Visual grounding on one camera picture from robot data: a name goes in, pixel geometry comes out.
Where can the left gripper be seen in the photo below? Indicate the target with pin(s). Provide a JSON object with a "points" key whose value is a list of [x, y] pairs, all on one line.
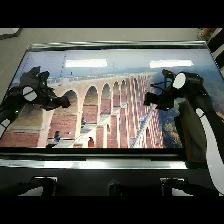
{"points": [[56, 101]]}

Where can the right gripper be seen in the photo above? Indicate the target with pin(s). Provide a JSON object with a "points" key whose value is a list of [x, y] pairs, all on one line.
{"points": [[159, 101]]}

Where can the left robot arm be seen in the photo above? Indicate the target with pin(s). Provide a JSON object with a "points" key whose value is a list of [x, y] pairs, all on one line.
{"points": [[13, 100]]}

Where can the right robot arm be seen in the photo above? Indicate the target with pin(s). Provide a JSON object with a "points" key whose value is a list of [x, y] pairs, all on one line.
{"points": [[213, 133]]}

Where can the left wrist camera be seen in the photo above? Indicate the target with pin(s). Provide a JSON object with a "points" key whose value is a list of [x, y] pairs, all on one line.
{"points": [[44, 77]]}

